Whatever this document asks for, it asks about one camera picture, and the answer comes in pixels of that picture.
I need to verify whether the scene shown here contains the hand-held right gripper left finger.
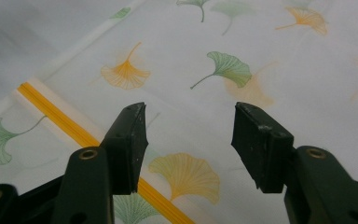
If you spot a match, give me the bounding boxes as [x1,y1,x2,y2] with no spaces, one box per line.
[50,102,149,224]

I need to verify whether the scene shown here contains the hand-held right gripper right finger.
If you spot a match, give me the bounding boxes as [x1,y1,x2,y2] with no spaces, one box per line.
[231,102,358,224]

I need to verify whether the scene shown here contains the white table cover sheet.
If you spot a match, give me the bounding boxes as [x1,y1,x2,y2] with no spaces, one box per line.
[0,0,141,115]

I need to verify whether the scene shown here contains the white leaf-print pillowcase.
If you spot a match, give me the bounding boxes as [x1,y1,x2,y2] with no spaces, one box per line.
[0,0,358,224]

